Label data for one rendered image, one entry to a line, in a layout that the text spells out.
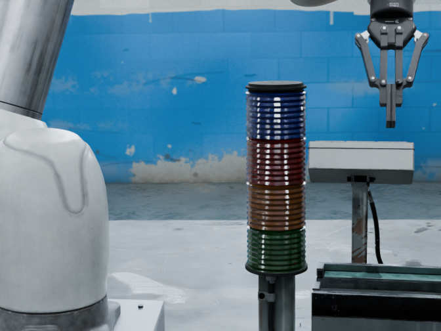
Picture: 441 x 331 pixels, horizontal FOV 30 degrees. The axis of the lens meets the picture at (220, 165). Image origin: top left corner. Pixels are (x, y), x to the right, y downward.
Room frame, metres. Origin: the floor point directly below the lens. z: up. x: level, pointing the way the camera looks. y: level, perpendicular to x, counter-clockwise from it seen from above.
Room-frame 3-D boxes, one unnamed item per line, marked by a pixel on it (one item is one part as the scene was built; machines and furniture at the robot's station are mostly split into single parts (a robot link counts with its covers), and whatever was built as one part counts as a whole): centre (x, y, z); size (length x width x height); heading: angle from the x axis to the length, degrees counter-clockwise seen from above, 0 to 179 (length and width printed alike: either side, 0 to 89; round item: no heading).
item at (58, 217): (1.07, 0.24, 1.03); 0.18 x 0.16 x 0.22; 40
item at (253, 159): (0.81, -0.06, 1.14); 0.06 x 0.06 x 0.04
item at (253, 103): (0.81, -0.06, 1.19); 0.06 x 0.06 x 0.04
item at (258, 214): (0.81, -0.06, 1.10); 0.06 x 0.06 x 0.04
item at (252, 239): (0.81, -0.06, 1.05); 0.06 x 0.06 x 0.04
